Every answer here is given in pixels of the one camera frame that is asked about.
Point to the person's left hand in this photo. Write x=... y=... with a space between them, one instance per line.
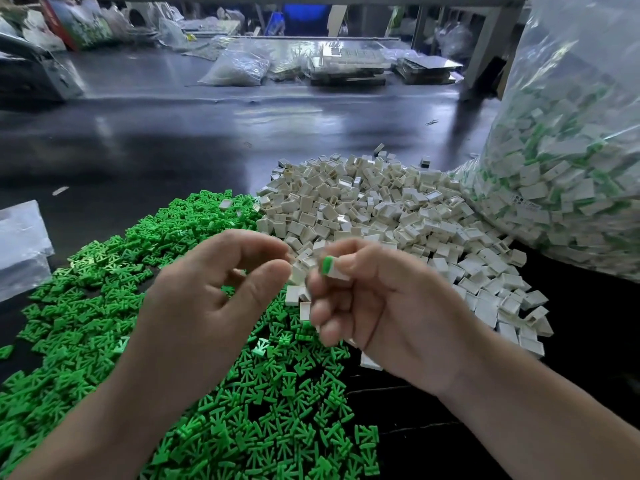
x=200 y=325

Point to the person's right hand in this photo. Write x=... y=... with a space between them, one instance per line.
x=405 y=305

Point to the green and white assembled part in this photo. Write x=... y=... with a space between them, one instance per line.
x=333 y=268

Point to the pile of white plastic caps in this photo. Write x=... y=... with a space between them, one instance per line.
x=400 y=205

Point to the pile of green plastic clips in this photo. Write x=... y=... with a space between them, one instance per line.
x=80 y=315

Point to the clear plastic bag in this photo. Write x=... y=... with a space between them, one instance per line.
x=565 y=175

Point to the person's left forearm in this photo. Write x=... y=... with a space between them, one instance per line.
x=65 y=445

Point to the person's right forearm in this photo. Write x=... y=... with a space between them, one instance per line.
x=545 y=425

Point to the small green plastic part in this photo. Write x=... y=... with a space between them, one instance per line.
x=5 y=351

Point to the small clear bag of parts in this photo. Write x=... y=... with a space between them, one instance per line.
x=234 y=68

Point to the stack of clear flat bags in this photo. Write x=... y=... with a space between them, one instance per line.
x=24 y=250

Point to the dark flat tray stack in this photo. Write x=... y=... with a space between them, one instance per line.
x=427 y=68

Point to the grey heat sealer machine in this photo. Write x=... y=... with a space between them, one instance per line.
x=38 y=73

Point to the blue crate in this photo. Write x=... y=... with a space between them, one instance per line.
x=300 y=20

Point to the grey metal horizontal bar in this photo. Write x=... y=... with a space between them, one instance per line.
x=300 y=0

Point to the grey metal slanted post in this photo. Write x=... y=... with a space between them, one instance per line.
x=490 y=37

